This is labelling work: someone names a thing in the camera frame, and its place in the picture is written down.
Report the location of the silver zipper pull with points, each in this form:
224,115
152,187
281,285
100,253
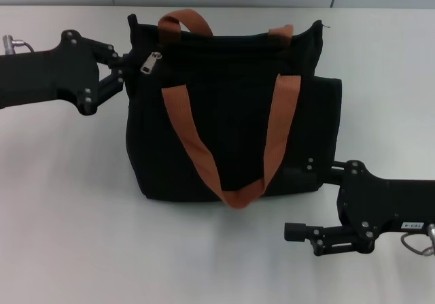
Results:
149,65

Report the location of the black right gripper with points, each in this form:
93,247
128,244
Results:
391,202

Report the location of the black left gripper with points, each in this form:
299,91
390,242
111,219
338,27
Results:
51,76

